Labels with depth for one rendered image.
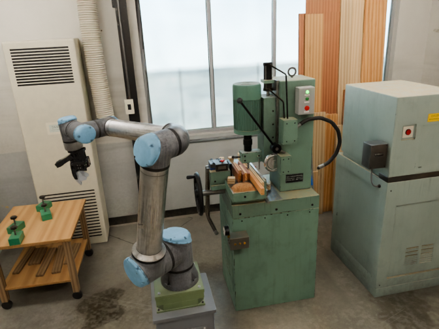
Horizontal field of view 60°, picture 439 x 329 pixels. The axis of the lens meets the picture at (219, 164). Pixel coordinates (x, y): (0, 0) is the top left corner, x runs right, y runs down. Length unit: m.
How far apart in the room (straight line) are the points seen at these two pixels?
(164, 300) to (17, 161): 2.32
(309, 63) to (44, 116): 2.37
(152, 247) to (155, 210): 0.20
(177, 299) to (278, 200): 0.90
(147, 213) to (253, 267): 1.21
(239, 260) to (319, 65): 2.06
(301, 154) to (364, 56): 1.76
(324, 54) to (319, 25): 0.27
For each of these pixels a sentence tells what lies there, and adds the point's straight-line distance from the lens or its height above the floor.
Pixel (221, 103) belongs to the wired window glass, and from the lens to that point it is 3.72.
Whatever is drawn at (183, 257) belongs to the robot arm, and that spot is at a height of 0.82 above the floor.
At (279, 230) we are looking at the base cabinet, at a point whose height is 0.58.
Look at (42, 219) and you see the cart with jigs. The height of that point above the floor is 0.54.
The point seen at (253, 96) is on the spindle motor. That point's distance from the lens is 2.29.
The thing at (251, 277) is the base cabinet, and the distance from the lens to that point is 2.63.
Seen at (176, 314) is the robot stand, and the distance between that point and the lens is 1.96.
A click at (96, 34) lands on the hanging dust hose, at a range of 3.36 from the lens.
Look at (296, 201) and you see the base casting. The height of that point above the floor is 0.78.
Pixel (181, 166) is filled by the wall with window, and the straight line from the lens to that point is 3.74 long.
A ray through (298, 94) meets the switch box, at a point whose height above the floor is 1.44.
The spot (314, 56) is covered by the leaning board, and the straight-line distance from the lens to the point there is 3.74.
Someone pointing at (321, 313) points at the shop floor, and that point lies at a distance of 2.80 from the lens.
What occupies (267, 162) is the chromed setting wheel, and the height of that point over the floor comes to 1.03.
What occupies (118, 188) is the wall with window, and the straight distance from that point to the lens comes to 3.80.
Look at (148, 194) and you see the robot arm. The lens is 1.49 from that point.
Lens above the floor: 1.84
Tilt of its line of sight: 20 degrees down
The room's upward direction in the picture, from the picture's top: 3 degrees counter-clockwise
